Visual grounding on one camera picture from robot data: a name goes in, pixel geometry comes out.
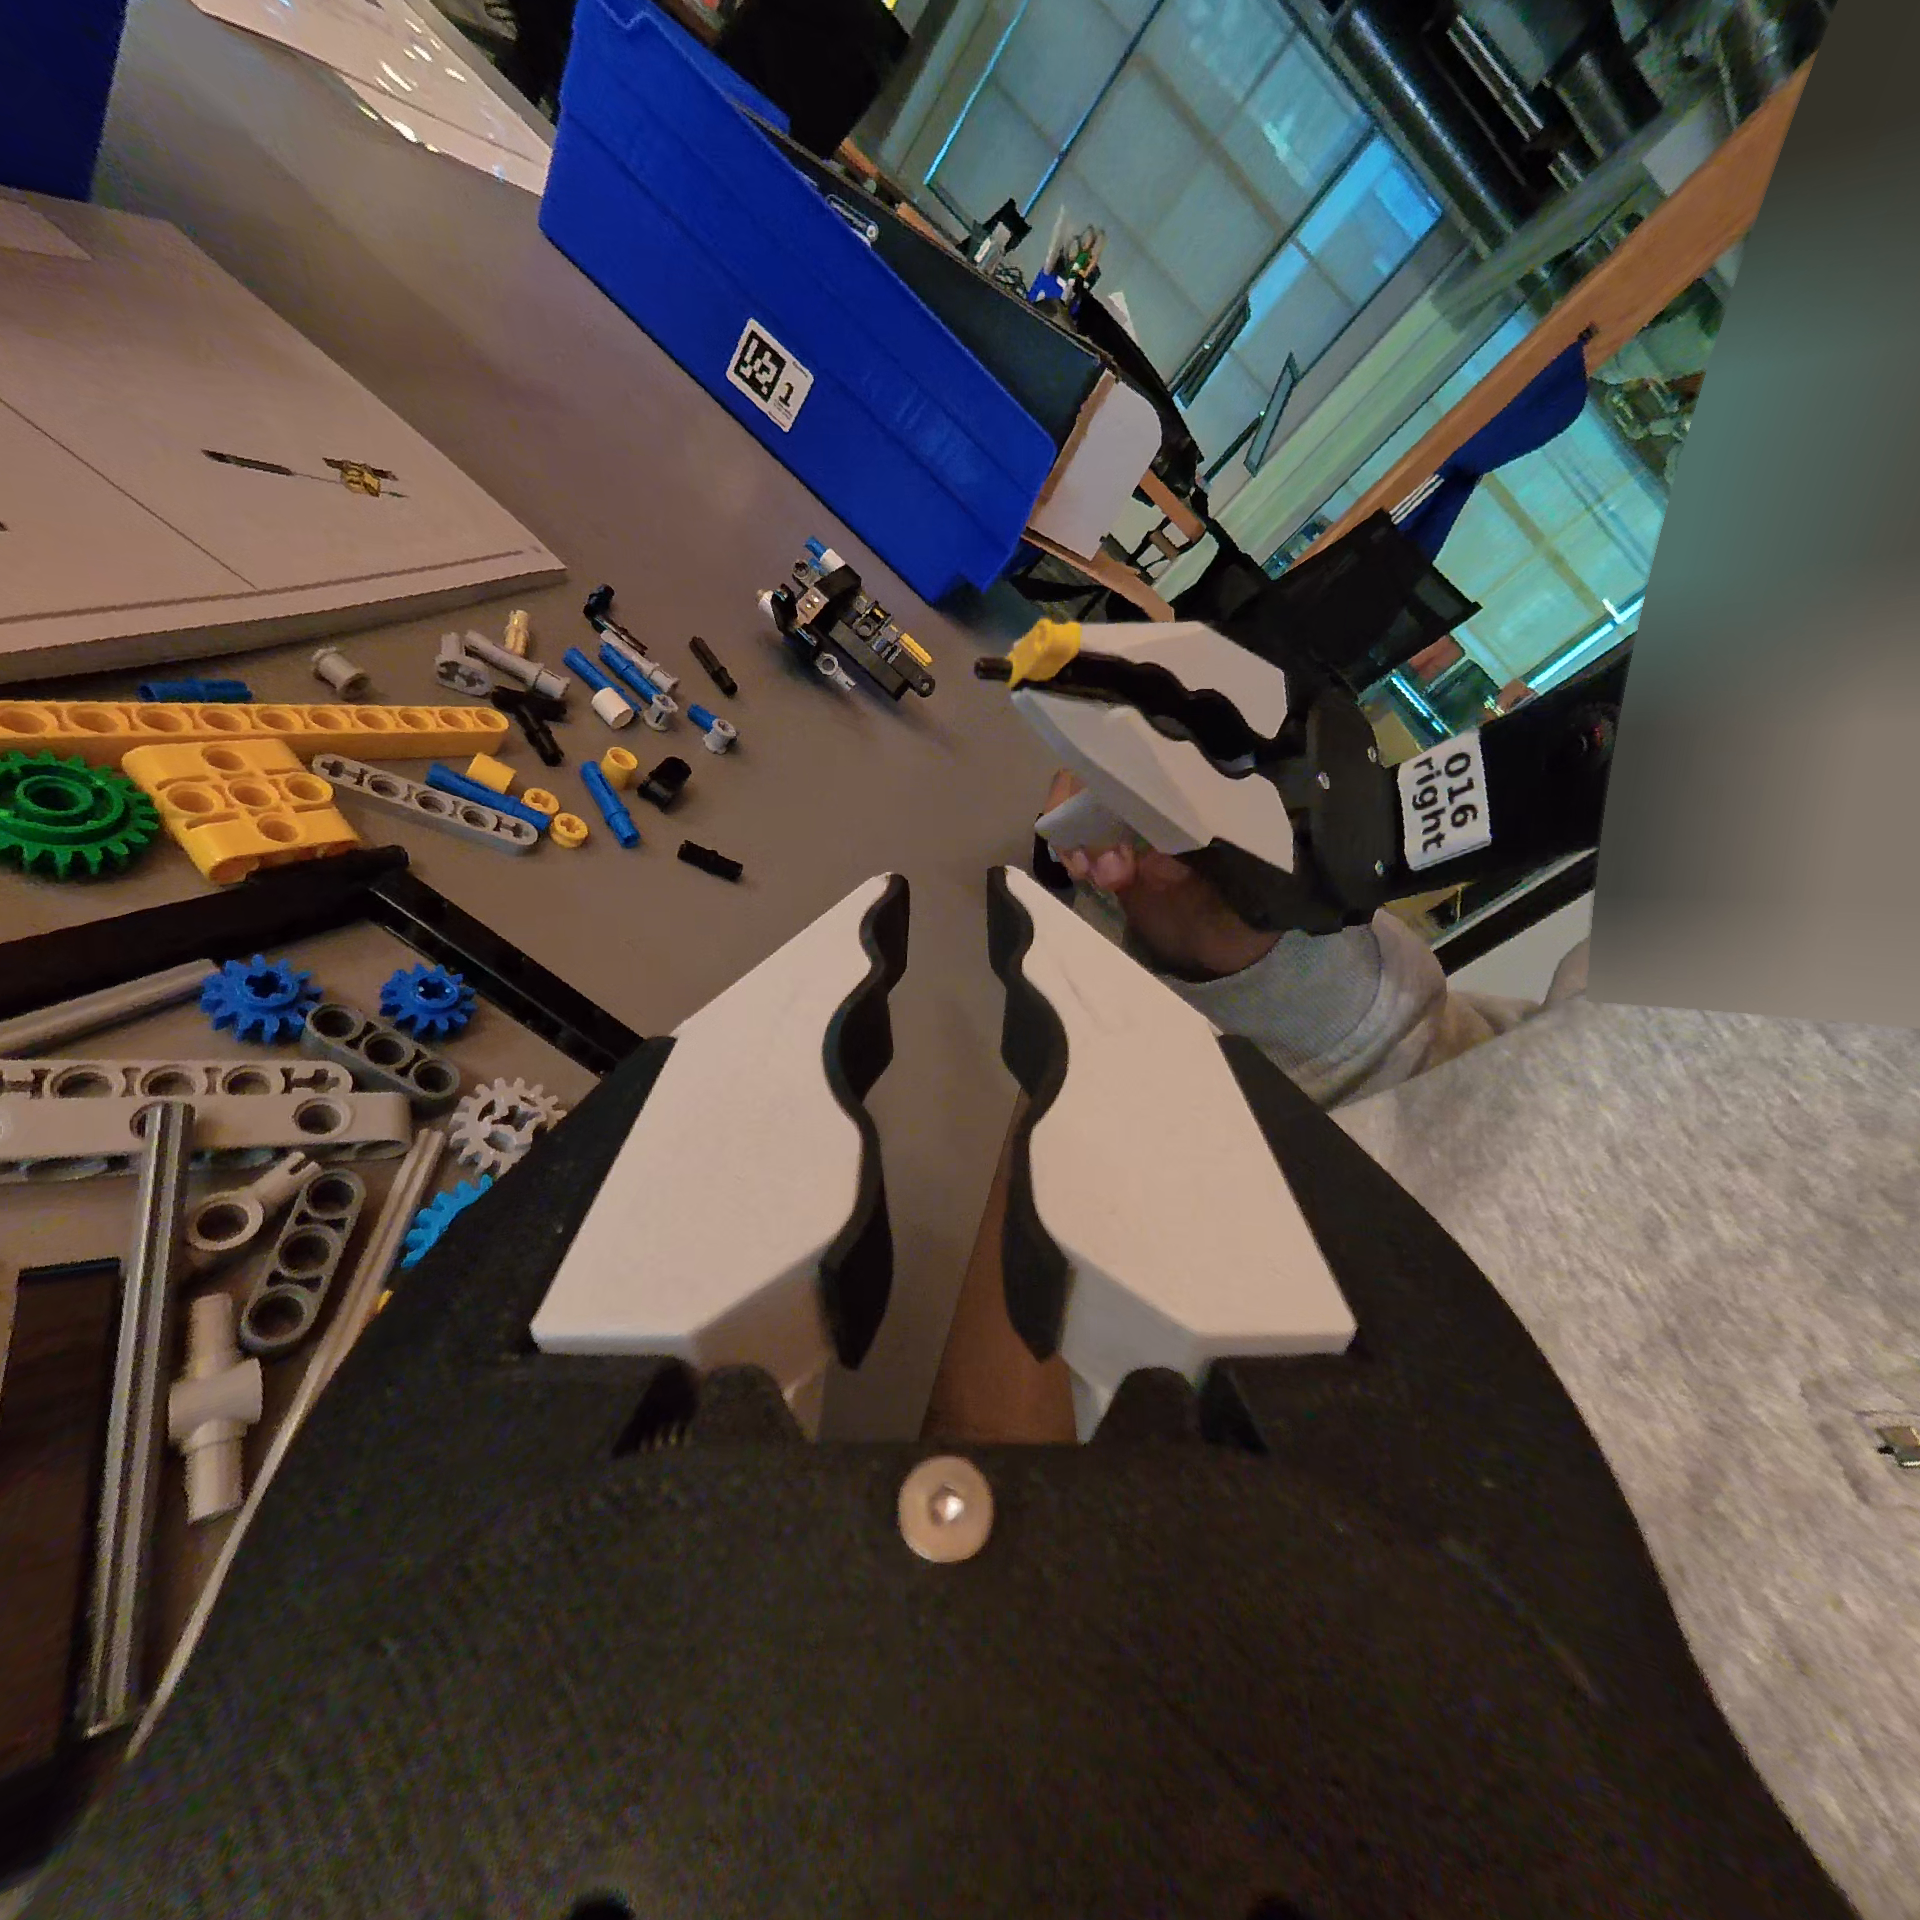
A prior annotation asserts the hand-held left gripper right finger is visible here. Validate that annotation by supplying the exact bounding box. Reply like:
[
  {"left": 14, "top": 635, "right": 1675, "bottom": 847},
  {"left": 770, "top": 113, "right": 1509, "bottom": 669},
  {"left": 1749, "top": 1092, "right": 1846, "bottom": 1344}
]
[{"left": 983, "top": 864, "right": 1361, "bottom": 1434}]

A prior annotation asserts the small black lego assembly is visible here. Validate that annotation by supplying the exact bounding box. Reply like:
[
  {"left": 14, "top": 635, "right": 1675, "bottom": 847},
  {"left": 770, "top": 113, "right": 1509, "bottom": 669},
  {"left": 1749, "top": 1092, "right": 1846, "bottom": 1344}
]
[{"left": 756, "top": 540, "right": 939, "bottom": 699}]

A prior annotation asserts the green lego gear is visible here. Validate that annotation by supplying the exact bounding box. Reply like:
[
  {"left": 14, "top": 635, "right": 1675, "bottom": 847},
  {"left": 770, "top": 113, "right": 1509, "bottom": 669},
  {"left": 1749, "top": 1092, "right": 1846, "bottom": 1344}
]
[{"left": 0, "top": 749, "right": 162, "bottom": 881}]

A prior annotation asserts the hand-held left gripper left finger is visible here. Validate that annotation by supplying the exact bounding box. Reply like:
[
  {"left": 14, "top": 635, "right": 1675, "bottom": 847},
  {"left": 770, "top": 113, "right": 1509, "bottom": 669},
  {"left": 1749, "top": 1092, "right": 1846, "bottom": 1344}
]
[{"left": 527, "top": 872, "right": 911, "bottom": 1434}]

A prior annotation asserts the person's right hand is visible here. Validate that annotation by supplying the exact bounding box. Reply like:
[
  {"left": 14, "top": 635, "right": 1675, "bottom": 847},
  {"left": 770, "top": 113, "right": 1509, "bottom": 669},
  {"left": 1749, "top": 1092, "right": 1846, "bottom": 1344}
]
[{"left": 1068, "top": 841, "right": 1279, "bottom": 983}]

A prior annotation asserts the lego instruction booklet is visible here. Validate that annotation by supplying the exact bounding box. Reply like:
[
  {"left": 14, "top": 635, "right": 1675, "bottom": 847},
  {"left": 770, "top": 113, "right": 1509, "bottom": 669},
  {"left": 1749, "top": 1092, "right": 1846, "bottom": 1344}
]
[{"left": 0, "top": 193, "right": 570, "bottom": 684}]

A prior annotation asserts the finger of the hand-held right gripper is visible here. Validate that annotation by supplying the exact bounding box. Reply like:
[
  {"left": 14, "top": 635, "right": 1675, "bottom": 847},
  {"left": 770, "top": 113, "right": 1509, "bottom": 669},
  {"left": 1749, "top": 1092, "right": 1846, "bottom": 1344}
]
[
  {"left": 1075, "top": 617, "right": 1292, "bottom": 748},
  {"left": 1007, "top": 677, "right": 1297, "bottom": 875}
]

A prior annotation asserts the grey long lego beam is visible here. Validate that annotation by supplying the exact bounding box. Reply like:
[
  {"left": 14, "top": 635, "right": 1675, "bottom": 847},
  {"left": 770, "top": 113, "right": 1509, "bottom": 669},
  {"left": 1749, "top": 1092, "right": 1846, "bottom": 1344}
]
[{"left": 0, "top": 1056, "right": 413, "bottom": 1163}]

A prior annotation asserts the yellow lego connector with pin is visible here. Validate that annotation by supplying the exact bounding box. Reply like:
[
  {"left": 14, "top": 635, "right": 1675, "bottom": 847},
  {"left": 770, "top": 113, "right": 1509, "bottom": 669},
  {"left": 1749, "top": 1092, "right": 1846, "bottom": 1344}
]
[{"left": 974, "top": 617, "right": 1081, "bottom": 696}]

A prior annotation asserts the grey lego axle connector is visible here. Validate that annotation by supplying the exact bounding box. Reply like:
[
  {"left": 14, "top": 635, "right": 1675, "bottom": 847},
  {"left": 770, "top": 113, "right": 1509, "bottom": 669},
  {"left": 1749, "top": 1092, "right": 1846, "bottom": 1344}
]
[{"left": 182, "top": 1152, "right": 319, "bottom": 1253}]

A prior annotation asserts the light grey lego gear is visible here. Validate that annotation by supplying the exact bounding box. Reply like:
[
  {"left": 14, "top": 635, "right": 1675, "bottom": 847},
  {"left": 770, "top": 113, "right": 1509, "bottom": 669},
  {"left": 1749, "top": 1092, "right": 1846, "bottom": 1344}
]
[{"left": 445, "top": 1076, "right": 567, "bottom": 1176}]

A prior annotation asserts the grey five-hole lego beam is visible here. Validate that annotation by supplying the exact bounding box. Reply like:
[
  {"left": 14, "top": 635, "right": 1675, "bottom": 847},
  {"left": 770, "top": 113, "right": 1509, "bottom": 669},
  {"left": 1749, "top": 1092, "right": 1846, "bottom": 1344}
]
[{"left": 312, "top": 753, "right": 541, "bottom": 858}]

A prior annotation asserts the grey lego pin connector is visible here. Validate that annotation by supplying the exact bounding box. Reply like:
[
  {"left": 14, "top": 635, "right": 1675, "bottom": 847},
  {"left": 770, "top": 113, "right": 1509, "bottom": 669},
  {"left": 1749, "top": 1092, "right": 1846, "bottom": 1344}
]
[{"left": 434, "top": 629, "right": 576, "bottom": 707}]

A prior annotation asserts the dark grey three-hole lego beam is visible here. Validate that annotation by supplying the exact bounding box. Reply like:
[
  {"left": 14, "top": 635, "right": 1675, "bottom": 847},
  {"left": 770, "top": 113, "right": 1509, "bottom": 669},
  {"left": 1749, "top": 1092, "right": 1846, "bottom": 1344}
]
[
  {"left": 303, "top": 1002, "right": 463, "bottom": 1116},
  {"left": 236, "top": 1165, "right": 366, "bottom": 1359}
]

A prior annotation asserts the yellow long lego beam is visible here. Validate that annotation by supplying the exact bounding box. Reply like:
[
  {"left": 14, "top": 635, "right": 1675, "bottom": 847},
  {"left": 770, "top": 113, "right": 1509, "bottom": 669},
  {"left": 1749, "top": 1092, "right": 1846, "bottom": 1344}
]
[{"left": 0, "top": 696, "right": 511, "bottom": 759}]

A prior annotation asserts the yellow T-shaped lego beam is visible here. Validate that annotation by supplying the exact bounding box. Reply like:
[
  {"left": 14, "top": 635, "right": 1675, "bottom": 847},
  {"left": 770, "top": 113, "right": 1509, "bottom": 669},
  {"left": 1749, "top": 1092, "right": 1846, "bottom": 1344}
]
[{"left": 120, "top": 737, "right": 361, "bottom": 884}]

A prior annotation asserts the blue storage bin with tag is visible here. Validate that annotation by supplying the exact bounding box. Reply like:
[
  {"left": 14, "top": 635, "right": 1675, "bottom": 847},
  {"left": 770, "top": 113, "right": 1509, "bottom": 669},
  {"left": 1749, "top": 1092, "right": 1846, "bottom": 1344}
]
[{"left": 535, "top": 0, "right": 1060, "bottom": 605}]

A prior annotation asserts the blue lego gear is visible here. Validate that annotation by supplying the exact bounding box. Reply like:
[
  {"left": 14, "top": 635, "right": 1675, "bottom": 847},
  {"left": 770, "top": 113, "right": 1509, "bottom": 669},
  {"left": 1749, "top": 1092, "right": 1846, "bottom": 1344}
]
[
  {"left": 378, "top": 961, "right": 480, "bottom": 1041},
  {"left": 197, "top": 955, "right": 321, "bottom": 1048},
  {"left": 396, "top": 1173, "right": 498, "bottom": 1269}
]

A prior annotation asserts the light grey lego cross connector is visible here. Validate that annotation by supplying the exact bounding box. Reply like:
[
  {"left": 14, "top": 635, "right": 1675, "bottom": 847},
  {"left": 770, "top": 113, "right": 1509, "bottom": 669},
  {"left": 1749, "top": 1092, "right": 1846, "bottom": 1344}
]
[{"left": 164, "top": 1291, "right": 268, "bottom": 1523}]

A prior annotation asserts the scatter of small lego pins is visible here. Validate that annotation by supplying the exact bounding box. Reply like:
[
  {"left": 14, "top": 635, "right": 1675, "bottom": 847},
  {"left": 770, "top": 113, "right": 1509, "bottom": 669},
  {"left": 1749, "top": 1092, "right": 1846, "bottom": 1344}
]
[{"left": 305, "top": 583, "right": 744, "bottom": 849}]

